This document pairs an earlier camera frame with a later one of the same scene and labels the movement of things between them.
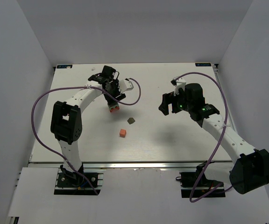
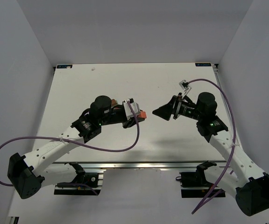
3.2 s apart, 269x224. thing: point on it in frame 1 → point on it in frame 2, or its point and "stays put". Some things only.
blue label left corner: [64, 66] stays put
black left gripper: [112, 100] → [127, 120]
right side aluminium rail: [215, 69] stays put
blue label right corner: [203, 64] stays put
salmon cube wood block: [123, 133] → [142, 115]
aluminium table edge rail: [224, 164] stays put
